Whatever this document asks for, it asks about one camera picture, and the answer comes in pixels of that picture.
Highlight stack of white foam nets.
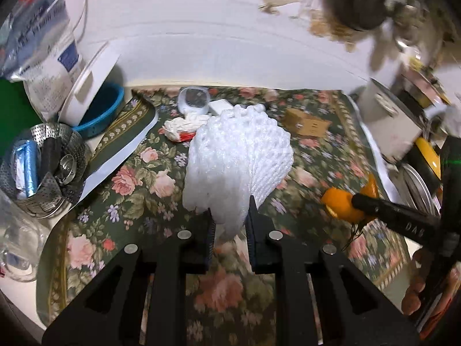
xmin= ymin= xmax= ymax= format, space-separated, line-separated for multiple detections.
xmin=182 ymin=104 xmax=294 ymax=240

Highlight clear bag of white powder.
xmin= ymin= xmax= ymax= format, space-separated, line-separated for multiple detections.
xmin=0 ymin=0 xmax=82 ymax=123

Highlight white charger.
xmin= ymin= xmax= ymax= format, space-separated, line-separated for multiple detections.
xmin=209 ymin=100 xmax=233 ymax=116

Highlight small clear plastic container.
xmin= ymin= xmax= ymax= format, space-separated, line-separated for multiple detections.
xmin=177 ymin=86 xmax=210 ymax=116

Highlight white cable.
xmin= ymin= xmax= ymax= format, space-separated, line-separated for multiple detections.
xmin=73 ymin=0 xmax=89 ymax=41

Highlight crumpled white tissue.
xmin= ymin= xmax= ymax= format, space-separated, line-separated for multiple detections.
xmin=162 ymin=113 xmax=211 ymax=143

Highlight black wok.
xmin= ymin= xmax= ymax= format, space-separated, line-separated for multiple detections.
xmin=322 ymin=0 xmax=391 ymax=31

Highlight small cardboard box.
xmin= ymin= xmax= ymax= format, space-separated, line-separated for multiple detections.
xmin=283 ymin=108 xmax=330 ymax=138

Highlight floral tablecloth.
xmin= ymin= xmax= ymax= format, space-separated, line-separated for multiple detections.
xmin=45 ymin=86 xmax=413 ymax=346

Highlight steel steamer basket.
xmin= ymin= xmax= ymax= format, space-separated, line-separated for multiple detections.
xmin=0 ymin=123 xmax=90 ymax=220

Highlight white rice cooker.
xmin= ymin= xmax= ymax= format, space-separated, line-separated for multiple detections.
xmin=358 ymin=77 xmax=426 ymax=163

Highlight clear glass jar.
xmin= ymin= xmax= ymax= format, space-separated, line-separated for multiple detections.
xmin=0 ymin=191 xmax=49 ymax=282

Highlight stacked metal bowls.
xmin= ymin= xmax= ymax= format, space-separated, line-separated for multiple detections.
xmin=400 ymin=162 xmax=442 ymax=217

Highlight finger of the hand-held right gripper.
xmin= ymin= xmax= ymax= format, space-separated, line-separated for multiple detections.
xmin=351 ymin=193 xmax=445 ymax=247

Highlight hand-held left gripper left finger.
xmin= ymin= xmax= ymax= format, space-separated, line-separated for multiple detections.
xmin=41 ymin=207 xmax=217 ymax=346

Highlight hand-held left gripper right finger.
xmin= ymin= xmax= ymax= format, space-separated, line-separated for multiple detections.
xmin=244 ymin=195 xmax=420 ymax=346

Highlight person's right hand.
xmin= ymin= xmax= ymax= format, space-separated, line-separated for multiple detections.
xmin=401 ymin=248 xmax=432 ymax=317

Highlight yellow-lidded pot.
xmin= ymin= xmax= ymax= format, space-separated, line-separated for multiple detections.
xmin=407 ymin=137 xmax=443 ymax=184

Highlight blue plastic bowl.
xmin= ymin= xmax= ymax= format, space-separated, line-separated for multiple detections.
xmin=74 ymin=84 xmax=125 ymax=138

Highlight blue foil packet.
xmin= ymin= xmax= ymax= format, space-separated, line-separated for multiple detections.
xmin=12 ymin=140 xmax=42 ymax=195

